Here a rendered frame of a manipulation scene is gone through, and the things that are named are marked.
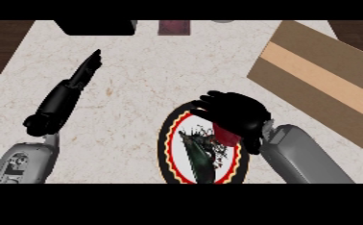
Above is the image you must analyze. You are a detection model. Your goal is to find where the dark red box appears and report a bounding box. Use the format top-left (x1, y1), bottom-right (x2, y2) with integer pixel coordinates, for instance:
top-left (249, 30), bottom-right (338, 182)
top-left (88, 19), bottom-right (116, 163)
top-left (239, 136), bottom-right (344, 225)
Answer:
top-left (156, 20), bottom-right (192, 37)

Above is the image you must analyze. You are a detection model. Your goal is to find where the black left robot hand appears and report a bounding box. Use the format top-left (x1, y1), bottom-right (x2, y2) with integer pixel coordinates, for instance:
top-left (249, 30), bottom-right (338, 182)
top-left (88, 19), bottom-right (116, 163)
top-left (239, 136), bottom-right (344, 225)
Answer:
top-left (21, 48), bottom-right (103, 138)

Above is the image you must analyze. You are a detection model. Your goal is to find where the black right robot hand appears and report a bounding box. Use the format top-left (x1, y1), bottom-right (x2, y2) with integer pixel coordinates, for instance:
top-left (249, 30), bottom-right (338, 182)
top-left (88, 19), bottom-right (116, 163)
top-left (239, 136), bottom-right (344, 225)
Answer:
top-left (189, 89), bottom-right (273, 156)

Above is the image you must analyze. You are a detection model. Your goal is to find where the black rimmed printed plate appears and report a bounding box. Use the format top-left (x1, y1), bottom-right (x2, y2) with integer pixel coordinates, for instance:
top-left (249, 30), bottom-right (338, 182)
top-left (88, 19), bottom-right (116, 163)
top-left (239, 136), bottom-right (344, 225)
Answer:
top-left (156, 100), bottom-right (251, 185)

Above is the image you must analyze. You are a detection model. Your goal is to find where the red pear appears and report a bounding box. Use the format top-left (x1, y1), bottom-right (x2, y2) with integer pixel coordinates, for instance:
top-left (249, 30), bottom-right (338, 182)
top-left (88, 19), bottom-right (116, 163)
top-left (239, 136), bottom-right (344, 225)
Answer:
top-left (211, 122), bottom-right (243, 148)

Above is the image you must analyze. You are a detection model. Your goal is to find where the brown cardboard box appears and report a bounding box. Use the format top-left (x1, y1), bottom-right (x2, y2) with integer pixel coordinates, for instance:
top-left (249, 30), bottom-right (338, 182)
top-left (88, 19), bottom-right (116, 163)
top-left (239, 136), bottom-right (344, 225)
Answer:
top-left (245, 20), bottom-right (363, 150)

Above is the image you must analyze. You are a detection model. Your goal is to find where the black appliance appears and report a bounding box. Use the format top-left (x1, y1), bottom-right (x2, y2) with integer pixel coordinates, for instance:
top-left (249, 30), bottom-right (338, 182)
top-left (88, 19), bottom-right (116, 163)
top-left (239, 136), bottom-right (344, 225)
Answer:
top-left (53, 20), bottom-right (139, 37)

